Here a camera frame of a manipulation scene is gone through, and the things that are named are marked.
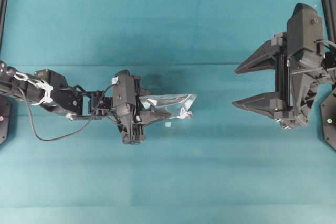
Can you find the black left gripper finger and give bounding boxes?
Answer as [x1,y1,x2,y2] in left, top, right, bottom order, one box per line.
[139,111,175,127]
[136,87,151,109]

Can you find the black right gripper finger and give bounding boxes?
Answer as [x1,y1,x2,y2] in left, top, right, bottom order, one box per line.
[235,40,278,74]
[232,92,278,119]

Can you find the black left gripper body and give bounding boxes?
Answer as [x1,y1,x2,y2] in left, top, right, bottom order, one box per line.
[112,70,145,145]

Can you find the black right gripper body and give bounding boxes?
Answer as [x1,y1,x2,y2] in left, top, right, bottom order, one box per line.
[280,3,327,129]

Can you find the silver zip bag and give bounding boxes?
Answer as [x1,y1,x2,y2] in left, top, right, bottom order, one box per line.
[139,93,197,119]

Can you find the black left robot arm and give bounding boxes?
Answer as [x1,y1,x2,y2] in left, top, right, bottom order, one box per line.
[1,62,172,145]

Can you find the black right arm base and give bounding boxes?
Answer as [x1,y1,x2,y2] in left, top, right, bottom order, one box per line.
[320,85,336,151]

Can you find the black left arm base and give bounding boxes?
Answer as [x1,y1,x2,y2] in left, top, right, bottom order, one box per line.
[0,95,12,144]

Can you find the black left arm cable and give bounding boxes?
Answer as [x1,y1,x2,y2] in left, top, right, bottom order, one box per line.
[25,84,116,141]

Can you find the black table frame rail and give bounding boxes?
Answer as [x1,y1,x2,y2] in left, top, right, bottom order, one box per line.
[322,0,335,42]

